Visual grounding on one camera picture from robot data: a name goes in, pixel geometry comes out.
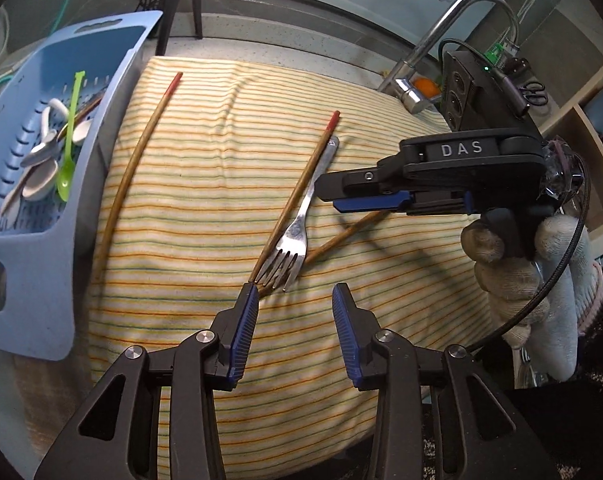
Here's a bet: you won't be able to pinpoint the chrome faucet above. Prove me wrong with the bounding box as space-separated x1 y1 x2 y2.
379 0 522 115

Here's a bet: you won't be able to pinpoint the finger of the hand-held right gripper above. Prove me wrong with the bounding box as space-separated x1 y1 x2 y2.
333 191 469 215
315 160 407 202

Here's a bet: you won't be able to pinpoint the metal spoon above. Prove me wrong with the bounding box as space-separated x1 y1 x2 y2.
20 141 64 168

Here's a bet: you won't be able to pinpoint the person's right hand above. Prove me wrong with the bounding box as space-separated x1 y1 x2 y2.
461 210 602 382

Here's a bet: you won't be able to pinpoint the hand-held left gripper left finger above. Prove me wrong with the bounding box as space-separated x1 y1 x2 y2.
34 284 259 480

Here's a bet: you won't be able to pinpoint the black tripod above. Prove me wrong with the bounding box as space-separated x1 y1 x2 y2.
155 0 203 57

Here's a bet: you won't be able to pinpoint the yellow striped cloth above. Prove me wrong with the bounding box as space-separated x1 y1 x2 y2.
88 55 512 461

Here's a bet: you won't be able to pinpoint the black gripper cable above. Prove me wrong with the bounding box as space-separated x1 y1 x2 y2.
467 157 591 352

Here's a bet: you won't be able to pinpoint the green plastic spoon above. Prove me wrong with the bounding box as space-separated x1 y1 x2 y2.
56 71 86 203

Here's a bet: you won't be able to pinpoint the wooden chopstick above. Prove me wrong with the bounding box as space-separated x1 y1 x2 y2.
258 210 389 297
56 91 106 142
248 111 341 283
94 72 184 286

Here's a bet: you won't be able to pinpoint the blue plastic perforated basket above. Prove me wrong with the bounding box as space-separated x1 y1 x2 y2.
0 10 164 362

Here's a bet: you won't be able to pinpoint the wooden shelf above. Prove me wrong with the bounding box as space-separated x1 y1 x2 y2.
544 45 603 261

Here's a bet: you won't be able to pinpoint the white plastic spoon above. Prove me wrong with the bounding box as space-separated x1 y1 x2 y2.
40 99 71 143
0 159 61 221

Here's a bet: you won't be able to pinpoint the black scissors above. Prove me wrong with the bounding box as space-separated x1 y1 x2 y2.
519 80 549 108

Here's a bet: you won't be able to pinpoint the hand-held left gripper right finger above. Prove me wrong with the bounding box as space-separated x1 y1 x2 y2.
332 284 557 480

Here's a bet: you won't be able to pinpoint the metal fork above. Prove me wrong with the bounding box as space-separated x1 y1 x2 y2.
256 135 341 293

